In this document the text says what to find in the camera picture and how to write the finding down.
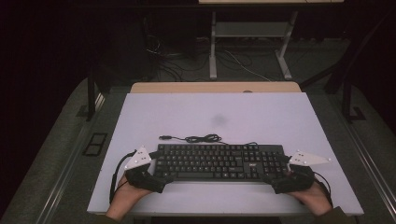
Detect black metal stand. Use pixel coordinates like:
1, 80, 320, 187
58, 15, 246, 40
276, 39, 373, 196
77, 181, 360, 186
85, 70, 98, 122
340, 78, 368, 124

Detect white floor cable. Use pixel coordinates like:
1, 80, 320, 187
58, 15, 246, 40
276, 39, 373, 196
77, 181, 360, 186
223, 49, 273, 83

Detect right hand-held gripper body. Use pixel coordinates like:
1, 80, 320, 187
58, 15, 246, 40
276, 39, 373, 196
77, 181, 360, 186
270, 149, 332, 195

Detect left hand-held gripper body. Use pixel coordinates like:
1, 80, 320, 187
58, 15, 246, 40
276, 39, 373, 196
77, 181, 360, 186
123, 146, 167, 194

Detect wooden table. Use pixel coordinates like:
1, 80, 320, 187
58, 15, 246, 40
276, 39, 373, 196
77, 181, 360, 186
129, 81, 303, 94

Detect person's right hand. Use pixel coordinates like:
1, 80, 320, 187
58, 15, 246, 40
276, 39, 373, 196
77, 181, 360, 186
286, 181, 332, 217

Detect white metal desk frame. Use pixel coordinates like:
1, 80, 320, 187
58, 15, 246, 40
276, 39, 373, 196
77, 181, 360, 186
208, 10, 299, 81

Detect aluminium rail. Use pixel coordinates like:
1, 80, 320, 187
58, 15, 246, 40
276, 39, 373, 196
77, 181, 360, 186
35, 124, 92, 224
344, 122, 396, 216

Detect black floor socket frame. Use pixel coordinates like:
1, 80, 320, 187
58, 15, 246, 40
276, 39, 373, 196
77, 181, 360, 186
81, 132, 108, 158

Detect black computer keyboard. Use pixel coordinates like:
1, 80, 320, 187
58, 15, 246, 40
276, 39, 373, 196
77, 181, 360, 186
153, 143, 290, 185

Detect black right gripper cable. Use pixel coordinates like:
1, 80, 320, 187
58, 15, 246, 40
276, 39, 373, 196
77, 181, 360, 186
312, 171, 334, 209

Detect black keyboard cable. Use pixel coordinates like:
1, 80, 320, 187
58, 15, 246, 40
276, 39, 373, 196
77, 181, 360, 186
158, 133, 260, 147

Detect person's left hand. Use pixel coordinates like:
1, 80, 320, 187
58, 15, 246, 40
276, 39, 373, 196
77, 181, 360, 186
106, 175, 154, 216

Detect tangled black floor cables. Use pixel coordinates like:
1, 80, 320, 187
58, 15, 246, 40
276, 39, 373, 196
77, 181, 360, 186
143, 31, 210, 82

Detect white table board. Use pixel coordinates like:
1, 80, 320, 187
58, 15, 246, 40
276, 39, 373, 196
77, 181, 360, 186
86, 91, 365, 217

